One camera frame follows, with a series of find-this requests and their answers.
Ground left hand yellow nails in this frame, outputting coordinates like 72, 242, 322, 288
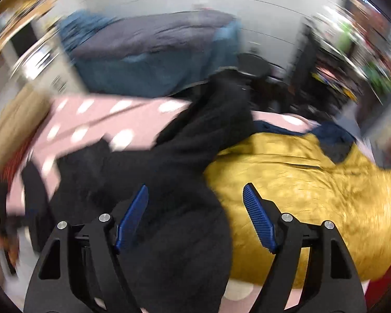
0, 235, 20, 287

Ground black office chair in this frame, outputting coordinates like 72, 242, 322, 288
238, 53, 295, 114

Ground red patterned garment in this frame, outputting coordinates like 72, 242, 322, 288
0, 134, 34, 191

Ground pink polka dot bedsheet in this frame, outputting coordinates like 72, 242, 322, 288
6, 95, 316, 312

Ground navy blue garment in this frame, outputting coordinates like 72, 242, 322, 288
254, 120, 356, 163

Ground black quilted puffer jacket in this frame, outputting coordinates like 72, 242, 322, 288
22, 69, 254, 312

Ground teal blue duvet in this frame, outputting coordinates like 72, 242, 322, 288
58, 10, 240, 98

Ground mustard yellow jacket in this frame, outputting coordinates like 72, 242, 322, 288
204, 133, 391, 285

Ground grey purple blanket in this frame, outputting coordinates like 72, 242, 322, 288
72, 9, 234, 59

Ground wooden shelf unit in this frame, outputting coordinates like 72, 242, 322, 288
0, 0, 58, 69

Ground tan folded coat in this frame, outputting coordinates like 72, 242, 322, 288
0, 84, 53, 173

